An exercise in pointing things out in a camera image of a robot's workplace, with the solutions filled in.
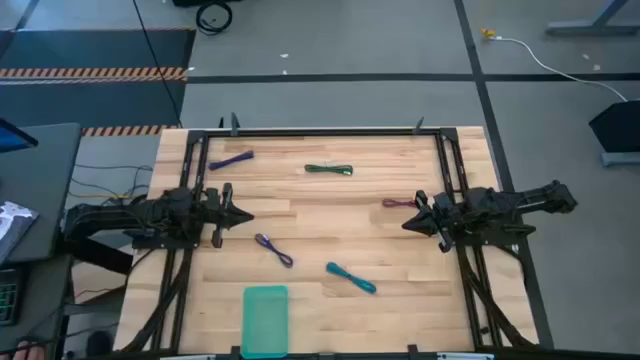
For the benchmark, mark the black aluminium table frame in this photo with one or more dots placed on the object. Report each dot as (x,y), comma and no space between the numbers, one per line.
(320,133)

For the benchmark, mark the printed magazine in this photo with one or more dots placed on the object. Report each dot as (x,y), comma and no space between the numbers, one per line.
(12,225)

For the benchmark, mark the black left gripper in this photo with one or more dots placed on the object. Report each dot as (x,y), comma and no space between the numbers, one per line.
(216,210)

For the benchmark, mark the person's foot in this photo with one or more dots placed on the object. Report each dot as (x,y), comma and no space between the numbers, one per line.
(27,352)

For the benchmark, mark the black clamp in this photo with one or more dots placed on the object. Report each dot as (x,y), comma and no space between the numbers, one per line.
(234,124)
(419,125)

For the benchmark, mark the black box on grey stand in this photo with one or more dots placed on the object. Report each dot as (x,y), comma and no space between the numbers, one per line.
(620,127)

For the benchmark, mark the grey table leg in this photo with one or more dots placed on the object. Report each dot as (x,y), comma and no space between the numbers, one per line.
(590,26)

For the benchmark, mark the dark grey side table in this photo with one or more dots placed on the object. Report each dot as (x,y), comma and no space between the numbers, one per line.
(45,300)

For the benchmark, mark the grey desk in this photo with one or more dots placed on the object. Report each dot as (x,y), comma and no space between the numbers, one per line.
(45,190)

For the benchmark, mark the black hazard-striped floor mat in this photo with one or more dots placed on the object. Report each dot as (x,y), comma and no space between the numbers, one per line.
(75,50)

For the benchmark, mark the computer monitor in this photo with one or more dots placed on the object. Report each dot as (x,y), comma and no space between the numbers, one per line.
(12,140)

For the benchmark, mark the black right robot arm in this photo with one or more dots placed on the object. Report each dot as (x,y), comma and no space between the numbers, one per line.
(500,205)

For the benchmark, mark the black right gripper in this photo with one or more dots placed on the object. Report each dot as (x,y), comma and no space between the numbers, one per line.
(445,215)

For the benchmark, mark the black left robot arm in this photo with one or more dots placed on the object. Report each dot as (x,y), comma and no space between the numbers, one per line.
(150,215)

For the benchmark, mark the translucent green plastic bin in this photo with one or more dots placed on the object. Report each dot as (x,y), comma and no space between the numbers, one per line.
(265,320)

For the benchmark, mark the black keyboard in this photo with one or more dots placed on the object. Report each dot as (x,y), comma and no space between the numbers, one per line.
(7,300)

